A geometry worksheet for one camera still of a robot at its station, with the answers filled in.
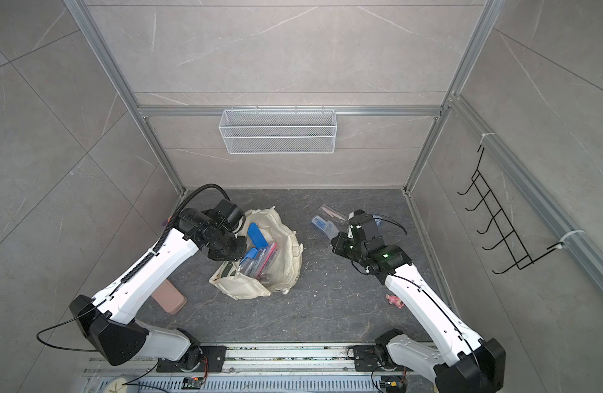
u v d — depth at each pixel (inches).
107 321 15.1
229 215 22.7
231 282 29.9
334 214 43.3
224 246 23.6
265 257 35.5
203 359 28.7
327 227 32.8
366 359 28.7
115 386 26.0
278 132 39.7
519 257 23.5
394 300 32.8
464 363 14.7
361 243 21.9
